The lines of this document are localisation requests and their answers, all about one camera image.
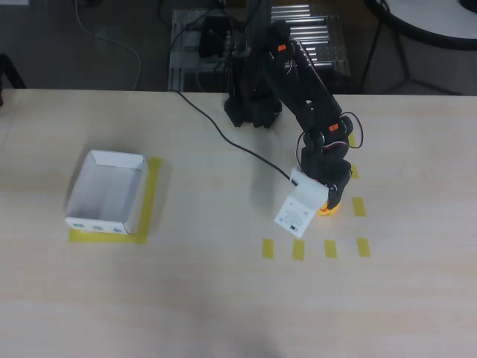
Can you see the white gripper camera box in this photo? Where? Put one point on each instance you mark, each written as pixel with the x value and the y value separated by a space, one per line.
pixel 298 212

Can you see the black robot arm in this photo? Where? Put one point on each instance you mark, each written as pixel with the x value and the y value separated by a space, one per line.
pixel 298 85

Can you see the black object beside table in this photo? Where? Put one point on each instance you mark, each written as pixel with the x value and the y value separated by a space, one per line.
pixel 9 72

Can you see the black table leg frame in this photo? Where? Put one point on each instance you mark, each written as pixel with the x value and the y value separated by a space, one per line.
pixel 408 77

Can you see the round white table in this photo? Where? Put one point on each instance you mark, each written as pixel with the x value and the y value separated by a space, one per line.
pixel 428 18

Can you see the short yellow tape mark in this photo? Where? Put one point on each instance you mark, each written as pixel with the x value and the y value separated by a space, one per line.
pixel 352 139
pixel 267 248
pixel 363 247
pixel 355 172
pixel 359 207
pixel 330 248
pixel 298 250

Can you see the white cardboard box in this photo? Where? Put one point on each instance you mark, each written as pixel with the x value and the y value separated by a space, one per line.
pixel 104 194

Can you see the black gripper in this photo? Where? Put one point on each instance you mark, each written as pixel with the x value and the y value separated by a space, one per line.
pixel 334 191

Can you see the yellow rubber duck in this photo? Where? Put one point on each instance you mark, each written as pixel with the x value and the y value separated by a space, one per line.
pixel 329 212

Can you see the black device on frame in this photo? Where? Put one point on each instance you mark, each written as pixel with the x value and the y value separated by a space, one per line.
pixel 212 37

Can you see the aluminium roller frame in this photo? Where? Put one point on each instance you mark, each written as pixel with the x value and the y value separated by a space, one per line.
pixel 320 22

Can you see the long yellow tape strip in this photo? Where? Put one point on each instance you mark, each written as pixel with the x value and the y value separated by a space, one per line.
pixel 100 237
pixel 151 194

